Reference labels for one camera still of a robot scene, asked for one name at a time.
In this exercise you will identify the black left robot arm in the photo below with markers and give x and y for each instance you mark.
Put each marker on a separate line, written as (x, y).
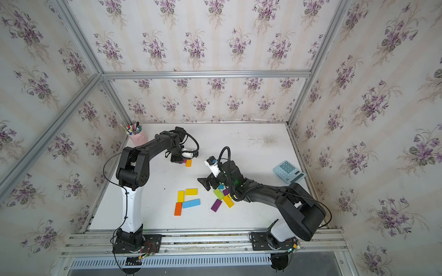
(133, 172)

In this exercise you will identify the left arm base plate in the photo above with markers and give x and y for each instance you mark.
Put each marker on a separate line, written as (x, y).
(141, 244)

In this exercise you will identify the pink metal pen bucket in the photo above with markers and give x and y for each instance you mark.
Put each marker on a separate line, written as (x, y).
(139, 139)

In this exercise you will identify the purple wooden block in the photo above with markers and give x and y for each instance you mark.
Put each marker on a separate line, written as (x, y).
(216, 205)

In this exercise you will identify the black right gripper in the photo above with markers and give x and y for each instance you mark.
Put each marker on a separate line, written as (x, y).
(205, 181)

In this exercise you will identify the orange wooden block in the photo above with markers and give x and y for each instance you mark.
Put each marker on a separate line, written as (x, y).
(178, 209)

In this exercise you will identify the light blue wooden block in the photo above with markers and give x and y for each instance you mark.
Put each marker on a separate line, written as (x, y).
(191, 203)

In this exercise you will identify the yellow block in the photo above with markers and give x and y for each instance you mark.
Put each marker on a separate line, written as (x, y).
(191, 192)
(181, 196)

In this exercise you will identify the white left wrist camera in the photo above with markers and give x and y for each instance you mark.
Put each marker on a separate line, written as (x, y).
(187, 154)

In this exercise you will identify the yellow block flat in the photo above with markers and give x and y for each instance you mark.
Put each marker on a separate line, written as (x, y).
(191, 192)

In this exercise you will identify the yellow block near right arm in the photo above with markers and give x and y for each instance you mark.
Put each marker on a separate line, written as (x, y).
(228, 201)

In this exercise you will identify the light blue calculator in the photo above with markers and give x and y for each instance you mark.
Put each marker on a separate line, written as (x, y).
(288, 173)

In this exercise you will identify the green wooden block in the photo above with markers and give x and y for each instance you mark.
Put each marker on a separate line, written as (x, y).
(219, 194)

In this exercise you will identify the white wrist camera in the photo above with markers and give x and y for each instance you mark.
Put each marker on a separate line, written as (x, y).
(187, 154)
(212, 164)

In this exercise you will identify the aluminium front rail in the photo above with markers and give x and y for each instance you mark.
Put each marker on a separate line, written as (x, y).
(176, 242)

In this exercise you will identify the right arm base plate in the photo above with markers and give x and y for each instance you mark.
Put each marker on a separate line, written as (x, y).
(274, 241)

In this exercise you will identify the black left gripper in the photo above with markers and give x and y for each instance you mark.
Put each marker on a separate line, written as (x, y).
(176, 160)

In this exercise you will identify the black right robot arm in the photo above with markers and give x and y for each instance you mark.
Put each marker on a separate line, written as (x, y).
(301, 213)

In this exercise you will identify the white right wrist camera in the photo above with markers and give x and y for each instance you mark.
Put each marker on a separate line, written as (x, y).
(212, 164)

